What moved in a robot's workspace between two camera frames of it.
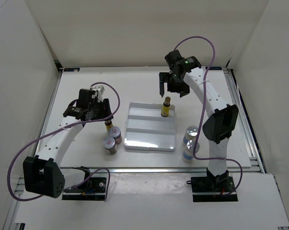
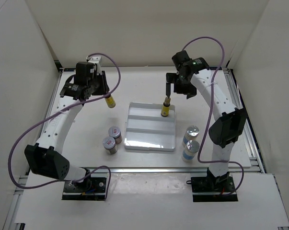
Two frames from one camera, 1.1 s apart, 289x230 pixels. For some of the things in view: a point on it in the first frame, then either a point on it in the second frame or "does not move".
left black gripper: [106, 112] → [104, 87]
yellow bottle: [165, 109] does not move
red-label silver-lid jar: [115, 132] does not move
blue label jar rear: [190, 133] does not move
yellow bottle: [108, 124] → [110, 101]
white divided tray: [146, 129] does not move
